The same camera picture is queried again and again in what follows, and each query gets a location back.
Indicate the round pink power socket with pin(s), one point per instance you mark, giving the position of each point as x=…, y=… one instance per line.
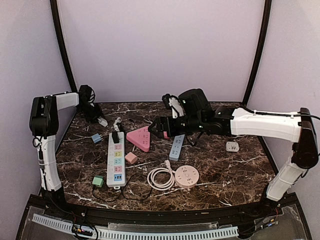
x=186, y=177

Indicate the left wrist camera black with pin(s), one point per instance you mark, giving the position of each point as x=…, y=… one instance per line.
x=86, y=94

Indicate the light blue plug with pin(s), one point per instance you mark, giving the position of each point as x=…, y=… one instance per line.
x=96, y=138

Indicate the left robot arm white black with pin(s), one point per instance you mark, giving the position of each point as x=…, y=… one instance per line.
x=44, y=125

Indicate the pink triangular power strip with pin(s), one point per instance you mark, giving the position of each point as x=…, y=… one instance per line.
x=141, y=138

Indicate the green usb charger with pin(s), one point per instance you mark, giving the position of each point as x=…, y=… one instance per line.
x=98, y=181

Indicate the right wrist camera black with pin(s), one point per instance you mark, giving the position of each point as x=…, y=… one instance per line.
x=193, y=100

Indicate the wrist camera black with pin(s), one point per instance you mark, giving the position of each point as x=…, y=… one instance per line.
x=193, y=100
x=86, y=94

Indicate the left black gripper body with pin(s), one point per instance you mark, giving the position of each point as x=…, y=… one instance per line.
x=92, y=111

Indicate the black frame post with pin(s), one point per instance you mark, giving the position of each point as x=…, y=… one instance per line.
x=259, y=51
x=61, y=44

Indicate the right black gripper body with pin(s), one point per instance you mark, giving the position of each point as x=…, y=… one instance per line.
x=193, y=124

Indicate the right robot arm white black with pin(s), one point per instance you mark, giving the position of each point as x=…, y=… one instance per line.
x=295, y=127

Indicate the pink plug adapter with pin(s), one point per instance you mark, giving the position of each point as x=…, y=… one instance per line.
x=165, y=135

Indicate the white usb charger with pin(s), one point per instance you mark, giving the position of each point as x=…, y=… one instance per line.
x=102, y=122

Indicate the white plug adapter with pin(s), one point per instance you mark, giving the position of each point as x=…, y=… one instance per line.
x=232, y=146

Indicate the black plug adapter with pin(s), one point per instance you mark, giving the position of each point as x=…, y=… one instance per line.
x=115, y=137

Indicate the white slotted cable duct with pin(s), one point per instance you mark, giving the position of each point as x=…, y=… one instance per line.
x=117, y=231

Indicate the white long power strip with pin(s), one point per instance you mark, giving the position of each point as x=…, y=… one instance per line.
x=116, y=170

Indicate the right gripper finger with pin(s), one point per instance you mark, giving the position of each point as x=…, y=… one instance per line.
x=156, y=124
x=157, y=133

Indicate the left black frame post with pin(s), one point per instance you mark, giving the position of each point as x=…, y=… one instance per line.
x=61, y=44

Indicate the peach plug adapter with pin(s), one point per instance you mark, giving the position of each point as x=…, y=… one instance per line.
x=131, y=158

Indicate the right black frame post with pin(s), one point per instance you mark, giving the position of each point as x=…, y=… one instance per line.
x=259, y=51

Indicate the light blue power strip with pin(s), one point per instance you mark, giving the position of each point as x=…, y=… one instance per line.
x=176, y=147

